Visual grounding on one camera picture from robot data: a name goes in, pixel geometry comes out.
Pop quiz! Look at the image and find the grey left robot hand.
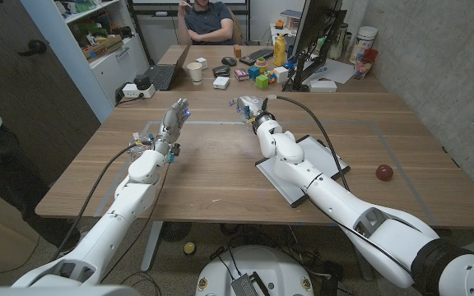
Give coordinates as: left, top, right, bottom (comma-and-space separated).
153, 97, 191, 156

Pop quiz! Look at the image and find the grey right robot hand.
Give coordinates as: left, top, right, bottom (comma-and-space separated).
228, 95, 277, 125

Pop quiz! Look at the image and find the white paper cup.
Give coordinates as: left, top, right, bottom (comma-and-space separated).
186, 61, 204, 86

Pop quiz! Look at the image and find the clear cup with red top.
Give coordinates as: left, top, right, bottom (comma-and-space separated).
352, 48, 379, 81

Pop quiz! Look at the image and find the red toy apple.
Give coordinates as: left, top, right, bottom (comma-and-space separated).
375, 164, 395, 183

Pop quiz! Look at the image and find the black laptop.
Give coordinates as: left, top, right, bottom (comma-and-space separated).
144, 44, 192, 91

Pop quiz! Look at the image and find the black keyboard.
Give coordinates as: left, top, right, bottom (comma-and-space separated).
239, 47, 275, 67

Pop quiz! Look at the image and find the black power adapter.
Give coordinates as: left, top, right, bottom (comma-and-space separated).
133, 74, 152, 91

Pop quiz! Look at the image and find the white power strip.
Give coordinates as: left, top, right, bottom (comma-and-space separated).
121, 82, 156, 99

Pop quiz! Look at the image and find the yellow squeeze bottle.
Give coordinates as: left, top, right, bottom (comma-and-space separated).
272, 34, 286, 67

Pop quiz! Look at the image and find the long white box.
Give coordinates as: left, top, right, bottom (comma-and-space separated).
309, 79, 338, 94

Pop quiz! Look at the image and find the tan chair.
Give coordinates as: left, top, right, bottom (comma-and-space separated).
229, 7, 245, 45

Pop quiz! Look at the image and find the white shelf cabinet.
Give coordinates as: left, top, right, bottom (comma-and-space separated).
20, 0, 151, 123

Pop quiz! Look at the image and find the white paper sheet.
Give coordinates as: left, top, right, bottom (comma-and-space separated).
302, 57, 356, 86

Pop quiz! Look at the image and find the seated person in dark shirt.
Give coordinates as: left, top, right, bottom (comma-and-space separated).
175, 0, 244, 46

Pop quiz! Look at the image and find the brown cardboard box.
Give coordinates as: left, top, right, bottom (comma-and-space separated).
81, 34, 125, 61

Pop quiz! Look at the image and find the metal thermos flask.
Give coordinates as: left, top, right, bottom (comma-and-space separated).
329, 22, 349, 61

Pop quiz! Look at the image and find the black computer monitor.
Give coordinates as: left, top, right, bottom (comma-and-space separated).
290, 0, 344, 58

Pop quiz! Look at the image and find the grey table leg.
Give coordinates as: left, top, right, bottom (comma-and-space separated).
354, 246, 374, 282
140, 220, 165, 272

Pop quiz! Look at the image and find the white canister with blue label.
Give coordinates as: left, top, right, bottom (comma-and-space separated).
348, 25, 379, 65

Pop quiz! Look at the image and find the dark wood-grain door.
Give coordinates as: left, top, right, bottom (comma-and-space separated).
0, 0, 102, 198

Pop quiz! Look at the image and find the white robot torso base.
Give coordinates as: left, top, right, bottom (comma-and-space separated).
195, 244, 315, 296

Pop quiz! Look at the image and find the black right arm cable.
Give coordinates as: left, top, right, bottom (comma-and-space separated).
267, 94, 415, 276

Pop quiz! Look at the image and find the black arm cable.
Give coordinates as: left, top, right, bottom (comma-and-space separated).
267, 94, 415, 276
49, 141, 156, 262

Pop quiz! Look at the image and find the white board with black frame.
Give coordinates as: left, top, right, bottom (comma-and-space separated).
254, 134, 351, 209

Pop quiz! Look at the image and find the whiteboard with black frame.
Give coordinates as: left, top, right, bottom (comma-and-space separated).
126, 0, 251, 17

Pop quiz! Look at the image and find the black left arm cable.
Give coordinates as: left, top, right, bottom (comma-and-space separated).
49, 141, 156, 262

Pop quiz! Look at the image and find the black door handle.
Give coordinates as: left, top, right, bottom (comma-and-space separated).
17, 39, 48, 58

